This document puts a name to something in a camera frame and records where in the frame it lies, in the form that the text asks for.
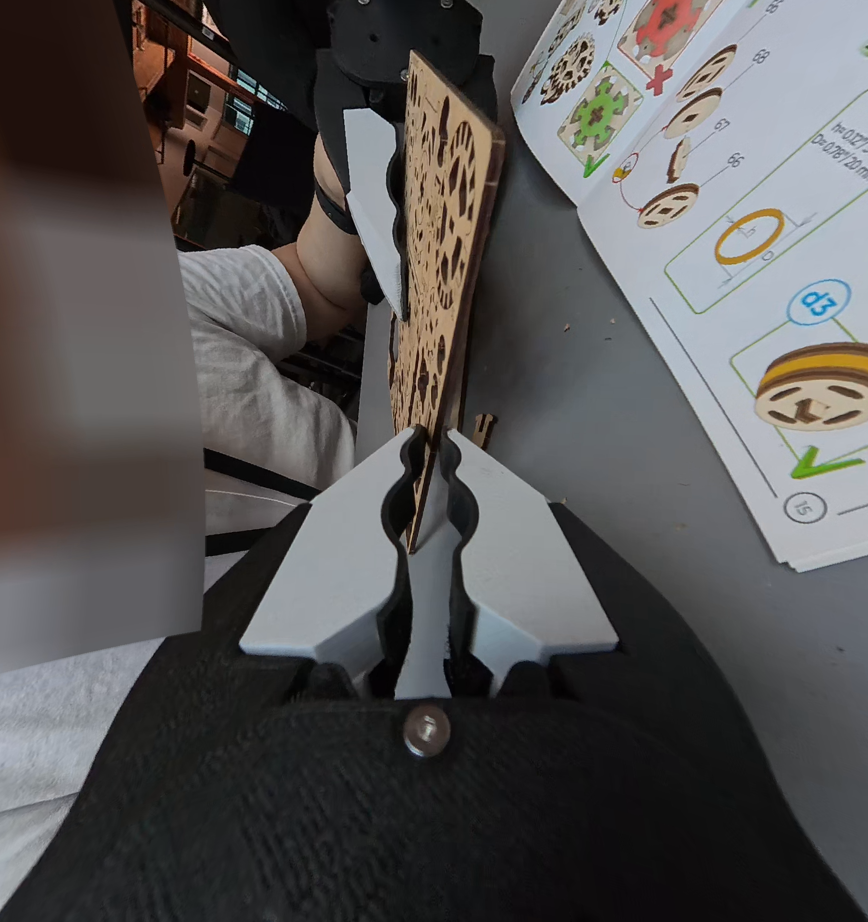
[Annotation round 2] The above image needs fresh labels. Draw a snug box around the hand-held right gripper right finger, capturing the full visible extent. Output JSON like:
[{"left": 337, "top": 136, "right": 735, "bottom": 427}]
[{"left": 440, "top": 430, "right": 621, "bottom": 698}]

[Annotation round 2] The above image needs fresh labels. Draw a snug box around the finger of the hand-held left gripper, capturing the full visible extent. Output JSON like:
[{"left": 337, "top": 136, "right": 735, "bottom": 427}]
[{"left": 342, "top": 108, "right": 412, "bottom": 322}]

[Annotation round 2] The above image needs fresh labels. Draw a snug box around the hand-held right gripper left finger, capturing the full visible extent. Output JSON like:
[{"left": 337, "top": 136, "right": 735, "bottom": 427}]
[{"left": 240, "top": 426, "right": 428, "bottom": 698}]

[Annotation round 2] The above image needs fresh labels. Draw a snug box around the wooden laser-cut parts sheet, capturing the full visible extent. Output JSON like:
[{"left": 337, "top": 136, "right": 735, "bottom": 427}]
[{"left": 387, "top": 50, "right": 507, "bottom": 556}]

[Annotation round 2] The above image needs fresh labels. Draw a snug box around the person's left forearm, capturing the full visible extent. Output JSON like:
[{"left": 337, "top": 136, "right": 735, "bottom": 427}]
[{"left": 293, "top": 137, "right": 377, "bottom": 343}]

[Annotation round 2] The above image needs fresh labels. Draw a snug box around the black wristband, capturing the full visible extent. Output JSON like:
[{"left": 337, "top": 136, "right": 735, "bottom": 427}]
[{"left": 313, "top": 176, "right": 359, "bottom": 235}]

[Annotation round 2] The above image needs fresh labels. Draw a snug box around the assembly instruction booklet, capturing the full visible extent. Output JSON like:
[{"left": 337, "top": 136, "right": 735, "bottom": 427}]
[{"left": 509, "top": 0, "right": 868, "bottom": 574}]

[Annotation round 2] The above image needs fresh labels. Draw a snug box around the black harness strap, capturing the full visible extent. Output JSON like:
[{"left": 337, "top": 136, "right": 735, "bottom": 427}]
[{"left": 204, "top": 447, "right": 321, "bottom": 557}]

